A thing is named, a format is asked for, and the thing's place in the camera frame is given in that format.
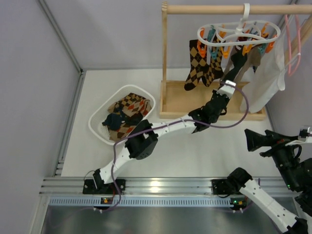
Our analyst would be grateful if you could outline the white cloth garment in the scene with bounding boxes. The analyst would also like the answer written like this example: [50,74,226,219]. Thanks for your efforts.
[240,34,286,114]

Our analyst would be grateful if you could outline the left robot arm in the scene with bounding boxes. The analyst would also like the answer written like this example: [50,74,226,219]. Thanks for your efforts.
[93,87,234,190]

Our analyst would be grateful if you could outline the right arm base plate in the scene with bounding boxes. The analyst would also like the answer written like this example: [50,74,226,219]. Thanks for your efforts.
[212,179,234,195]

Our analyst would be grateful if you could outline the white clip sock hanger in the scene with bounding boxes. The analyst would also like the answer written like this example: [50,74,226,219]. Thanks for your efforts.
[197,3,281,59]

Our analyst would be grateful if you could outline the brown argyle sock left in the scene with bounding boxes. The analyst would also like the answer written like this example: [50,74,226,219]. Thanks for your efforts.
[184,39,208,91]

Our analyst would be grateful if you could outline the black sock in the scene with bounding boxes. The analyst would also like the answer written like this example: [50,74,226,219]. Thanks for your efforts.
[220,52,248,82]

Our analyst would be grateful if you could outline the aluminium mounting rail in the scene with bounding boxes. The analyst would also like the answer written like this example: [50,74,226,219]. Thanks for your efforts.
[39,176,305,208]

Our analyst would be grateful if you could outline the argyle socks in basket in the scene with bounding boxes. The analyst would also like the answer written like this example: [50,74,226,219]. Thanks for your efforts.
[108,93,151,141]

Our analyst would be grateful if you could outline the tan brown sock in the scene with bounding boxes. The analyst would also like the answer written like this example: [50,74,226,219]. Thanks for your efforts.
[231,46,262,83]

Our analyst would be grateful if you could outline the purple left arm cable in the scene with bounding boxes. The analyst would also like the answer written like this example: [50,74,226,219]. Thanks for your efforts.
[92,86,250,213]

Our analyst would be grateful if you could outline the teal patterned sock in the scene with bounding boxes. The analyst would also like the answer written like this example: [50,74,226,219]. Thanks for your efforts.
[102,113,127,131]

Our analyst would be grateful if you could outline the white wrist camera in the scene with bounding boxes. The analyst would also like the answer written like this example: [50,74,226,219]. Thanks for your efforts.
[216,80,236,99]
[286,125,312,146]

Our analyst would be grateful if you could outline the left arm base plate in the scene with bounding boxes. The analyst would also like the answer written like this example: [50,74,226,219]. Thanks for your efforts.
[82,179,126,195]

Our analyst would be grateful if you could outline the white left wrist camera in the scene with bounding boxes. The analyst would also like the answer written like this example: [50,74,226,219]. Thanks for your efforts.
[216,80,236,99]

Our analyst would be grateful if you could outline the pink clothes hanger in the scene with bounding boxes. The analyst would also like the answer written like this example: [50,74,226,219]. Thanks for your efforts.
[284,15,301,77]

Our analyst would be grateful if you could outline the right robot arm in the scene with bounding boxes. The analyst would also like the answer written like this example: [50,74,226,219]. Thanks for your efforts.
[226,126,312,234]

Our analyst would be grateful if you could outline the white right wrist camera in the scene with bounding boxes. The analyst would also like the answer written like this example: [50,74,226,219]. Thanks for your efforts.
[286,125,312,146]

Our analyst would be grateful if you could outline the white plastic laundry basket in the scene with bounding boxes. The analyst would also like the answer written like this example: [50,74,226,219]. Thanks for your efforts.
[88,85,156,145]

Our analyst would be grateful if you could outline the brown argyle sock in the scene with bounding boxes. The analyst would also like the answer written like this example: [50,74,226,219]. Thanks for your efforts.
[201,47,223,87]
[184,39,208,91]

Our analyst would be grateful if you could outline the wooden clothes rack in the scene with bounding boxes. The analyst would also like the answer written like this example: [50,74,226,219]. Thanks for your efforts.
[159,2,312,121]

